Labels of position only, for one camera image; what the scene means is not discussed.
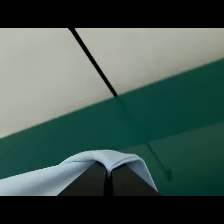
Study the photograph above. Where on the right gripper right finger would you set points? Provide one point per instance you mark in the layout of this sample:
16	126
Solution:
130	184

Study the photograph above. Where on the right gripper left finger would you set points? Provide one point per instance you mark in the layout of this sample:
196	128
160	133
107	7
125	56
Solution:
89	183

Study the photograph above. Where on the white shirt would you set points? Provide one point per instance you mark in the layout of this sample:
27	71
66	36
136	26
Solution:
40	181

